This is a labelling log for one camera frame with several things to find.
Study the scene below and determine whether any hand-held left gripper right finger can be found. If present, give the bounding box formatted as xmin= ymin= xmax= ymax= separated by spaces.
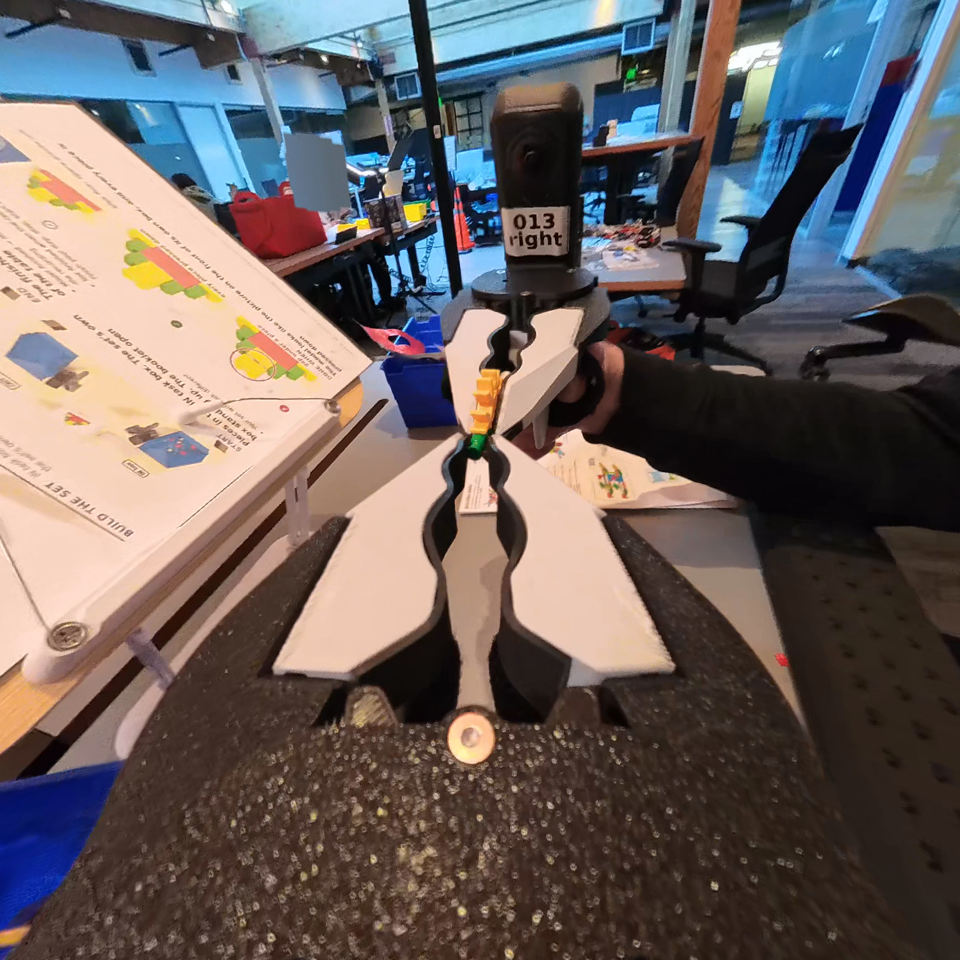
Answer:
xmin=487 ymin=437 xmax=676 ymax=689

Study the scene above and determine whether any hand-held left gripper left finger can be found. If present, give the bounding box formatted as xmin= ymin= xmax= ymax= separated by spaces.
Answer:
xmin=272 ymin=437 xmax=464 ymax=681

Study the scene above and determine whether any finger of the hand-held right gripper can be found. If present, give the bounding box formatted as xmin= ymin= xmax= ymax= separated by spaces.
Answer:
xmin=444 ymin=307 xmax=511 ymax=436
xmin=495 ymin=307 xmax=586 ymax=440

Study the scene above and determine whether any yellow connector piece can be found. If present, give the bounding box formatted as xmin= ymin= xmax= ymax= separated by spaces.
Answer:
xmin=468 ymin=366 xmax=502 ymax=438

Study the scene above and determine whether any blue parts bin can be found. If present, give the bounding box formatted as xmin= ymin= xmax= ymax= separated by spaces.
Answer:
xmin=0 ymin=761 xmax=125 ymax=957

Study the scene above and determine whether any person's right hand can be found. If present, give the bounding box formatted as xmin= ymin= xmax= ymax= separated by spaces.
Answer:
xmin=576 ymin=341 xmax=626 ymax=436

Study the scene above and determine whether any blue bin with papers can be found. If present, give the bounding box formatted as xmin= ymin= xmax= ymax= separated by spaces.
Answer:
xmin=381 ymin=315 xmax=460 ymax=430

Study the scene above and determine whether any loose printed paper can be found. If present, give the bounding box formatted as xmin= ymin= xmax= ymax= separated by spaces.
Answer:
xmin=538 ymin=429 xmax=740 ymax=513

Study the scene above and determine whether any white document stand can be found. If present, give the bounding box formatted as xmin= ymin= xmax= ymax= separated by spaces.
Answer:
xmin=0 ymin=101 xmax=374 ymax=759

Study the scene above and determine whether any black pole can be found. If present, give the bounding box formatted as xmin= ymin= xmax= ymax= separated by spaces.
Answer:
xmin=407 ymin=0 xmax=464 ymax=297

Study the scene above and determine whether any wooden side table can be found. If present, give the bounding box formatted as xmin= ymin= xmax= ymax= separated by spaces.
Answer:
xmin=262 ymin=217 xmax=440 ymax=280

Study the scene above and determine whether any red tote bag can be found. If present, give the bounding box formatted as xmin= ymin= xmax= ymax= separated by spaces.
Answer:
xmin=228 ymin=189 xmax=329 ymax=260

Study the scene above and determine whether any black perforated board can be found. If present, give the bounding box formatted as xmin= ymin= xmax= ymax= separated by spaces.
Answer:
xmin=750 ymin=510 xmax=960 ymax=960

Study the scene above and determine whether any wooden post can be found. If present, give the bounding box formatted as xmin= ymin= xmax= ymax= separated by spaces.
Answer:
xmin=677 ymin=0 xmax=744 ymax=241

